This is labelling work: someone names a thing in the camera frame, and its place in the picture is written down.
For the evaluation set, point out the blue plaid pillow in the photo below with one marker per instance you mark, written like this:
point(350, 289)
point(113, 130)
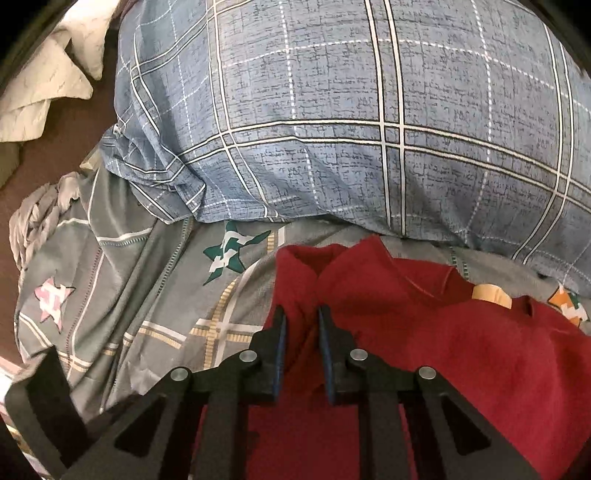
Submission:
point(461, 122)

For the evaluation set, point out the red knit garment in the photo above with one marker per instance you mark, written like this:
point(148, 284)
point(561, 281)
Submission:
point(489, 326)

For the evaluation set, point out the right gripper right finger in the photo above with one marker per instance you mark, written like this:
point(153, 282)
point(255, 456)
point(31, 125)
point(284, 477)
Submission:
point(412, 424)

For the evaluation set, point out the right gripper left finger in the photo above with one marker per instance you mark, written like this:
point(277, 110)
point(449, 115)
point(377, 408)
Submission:
point(190, 425)

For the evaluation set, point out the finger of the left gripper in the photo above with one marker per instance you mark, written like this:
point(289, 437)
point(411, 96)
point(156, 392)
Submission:
point(39, 404)

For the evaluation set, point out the white crumpled cloth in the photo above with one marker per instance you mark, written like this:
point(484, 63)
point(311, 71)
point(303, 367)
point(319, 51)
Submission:
point(62, 66)

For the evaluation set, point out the grey patterned bed sheet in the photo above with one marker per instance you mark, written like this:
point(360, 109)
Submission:
point(110, 288)

